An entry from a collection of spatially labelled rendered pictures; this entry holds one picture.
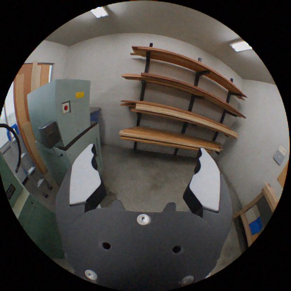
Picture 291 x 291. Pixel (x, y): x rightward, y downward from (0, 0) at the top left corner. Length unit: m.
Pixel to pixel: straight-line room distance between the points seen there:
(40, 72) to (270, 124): 4.53
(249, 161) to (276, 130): 1.01
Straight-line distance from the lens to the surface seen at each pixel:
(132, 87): 1.90
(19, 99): 2.11
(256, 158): 2.56
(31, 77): 2.29
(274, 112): 2.65
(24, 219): 0.93
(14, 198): 0.95
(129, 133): 1.59
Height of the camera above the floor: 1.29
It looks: 32 degrees down
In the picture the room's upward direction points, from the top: 10 degrees clockwise
